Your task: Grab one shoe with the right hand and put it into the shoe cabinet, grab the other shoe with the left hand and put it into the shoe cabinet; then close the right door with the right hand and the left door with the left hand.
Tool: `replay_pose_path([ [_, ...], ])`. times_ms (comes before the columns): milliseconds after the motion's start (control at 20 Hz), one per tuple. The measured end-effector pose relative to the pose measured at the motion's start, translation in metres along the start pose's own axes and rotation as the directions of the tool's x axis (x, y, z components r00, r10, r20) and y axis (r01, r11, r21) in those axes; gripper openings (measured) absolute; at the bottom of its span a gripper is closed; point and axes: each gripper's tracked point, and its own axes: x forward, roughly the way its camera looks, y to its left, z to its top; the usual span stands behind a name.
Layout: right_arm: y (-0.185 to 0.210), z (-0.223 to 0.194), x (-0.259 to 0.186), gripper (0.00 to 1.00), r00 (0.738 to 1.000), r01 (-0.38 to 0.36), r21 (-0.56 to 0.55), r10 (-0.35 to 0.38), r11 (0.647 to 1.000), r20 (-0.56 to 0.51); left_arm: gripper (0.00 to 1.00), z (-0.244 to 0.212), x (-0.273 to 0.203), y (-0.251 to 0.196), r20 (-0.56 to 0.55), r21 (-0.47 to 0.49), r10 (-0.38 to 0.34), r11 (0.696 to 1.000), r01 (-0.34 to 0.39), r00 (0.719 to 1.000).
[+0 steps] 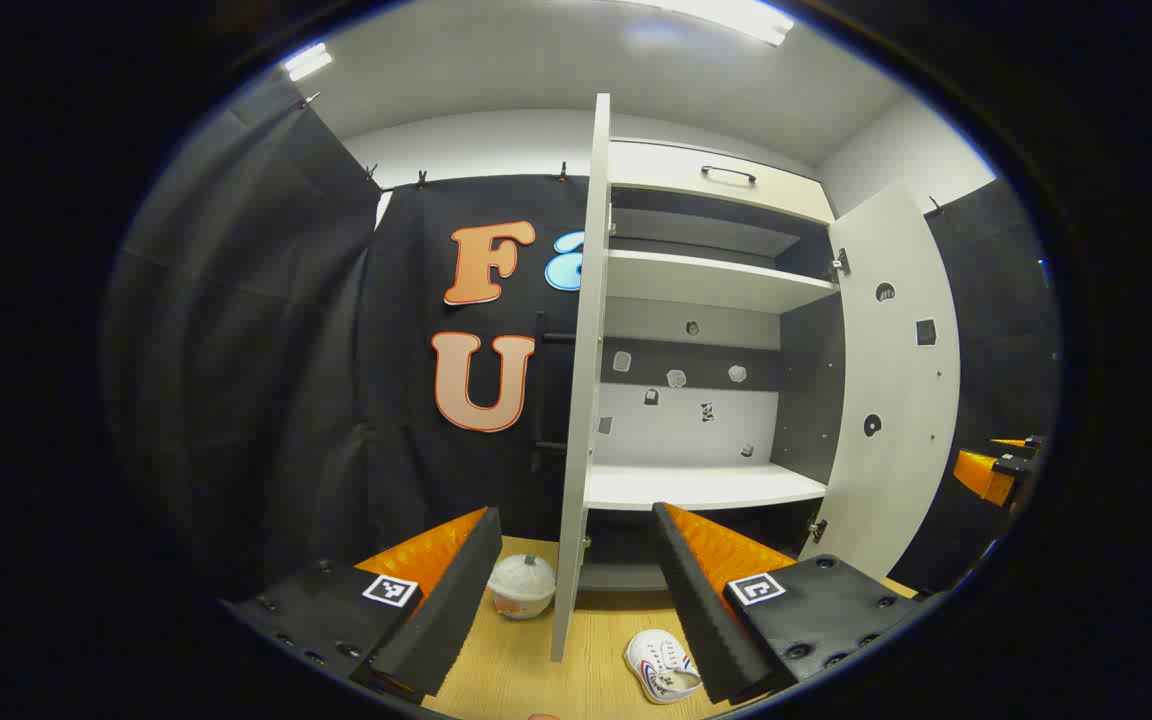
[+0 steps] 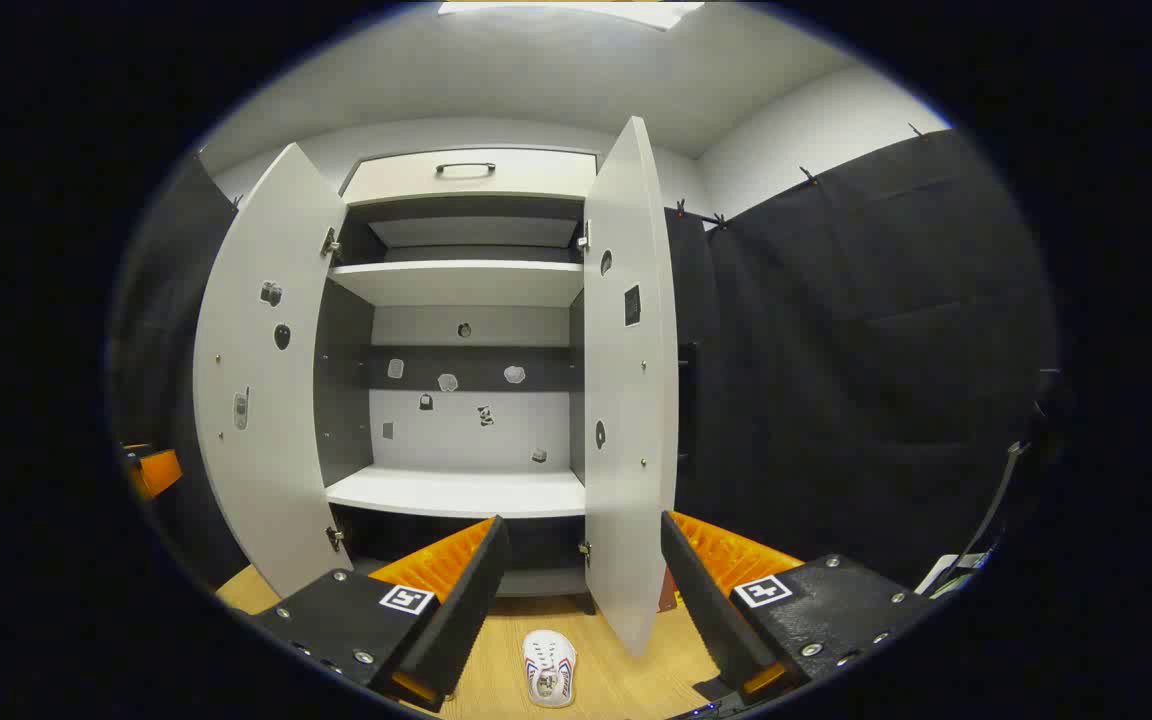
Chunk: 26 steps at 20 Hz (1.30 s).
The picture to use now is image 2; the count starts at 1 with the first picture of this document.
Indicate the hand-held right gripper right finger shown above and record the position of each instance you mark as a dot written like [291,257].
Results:
[706,610]

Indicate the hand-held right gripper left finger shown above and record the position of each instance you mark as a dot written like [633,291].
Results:
[466,610]

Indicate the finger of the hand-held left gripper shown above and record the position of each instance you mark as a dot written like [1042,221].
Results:
[136,449]
[156,475]

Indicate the white canvas shoe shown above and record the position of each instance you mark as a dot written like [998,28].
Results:
[549,670]

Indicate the grey cabinet door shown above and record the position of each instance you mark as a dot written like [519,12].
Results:
[626,480]
[261,450]

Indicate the grey shoe cabinet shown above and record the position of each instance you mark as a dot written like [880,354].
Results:
[456,490]

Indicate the white flat object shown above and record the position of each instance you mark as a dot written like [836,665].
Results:
[951,575]

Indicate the ceiling light panel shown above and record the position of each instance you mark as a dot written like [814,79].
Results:
[576,10]

